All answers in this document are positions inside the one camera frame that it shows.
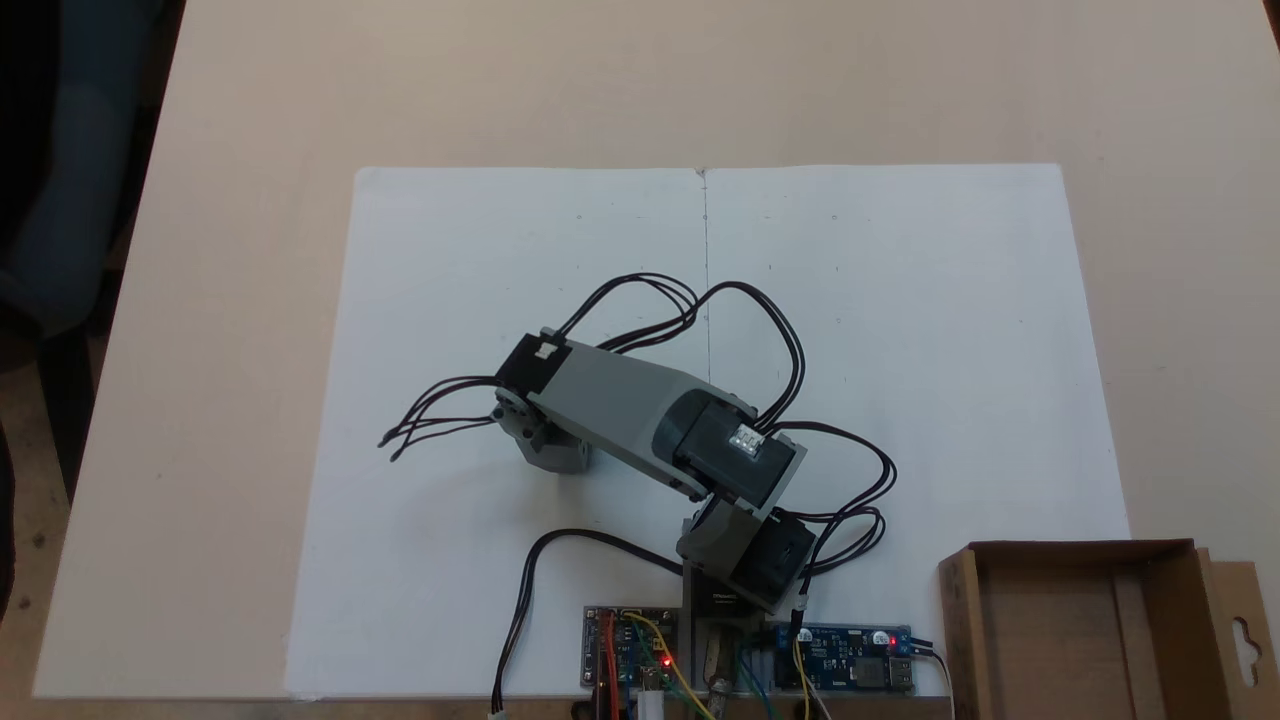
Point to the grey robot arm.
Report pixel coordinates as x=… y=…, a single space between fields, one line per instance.
x=620 y=405

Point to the white plug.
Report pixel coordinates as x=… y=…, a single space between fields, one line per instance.
x=651 y=706

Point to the blue circuit board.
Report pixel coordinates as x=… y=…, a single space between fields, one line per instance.
x=850 y=665

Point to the brown cardboard box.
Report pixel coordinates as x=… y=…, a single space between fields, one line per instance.
x=1060 y=640

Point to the dark chair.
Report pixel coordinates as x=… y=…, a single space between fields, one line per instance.
x=70 y=200

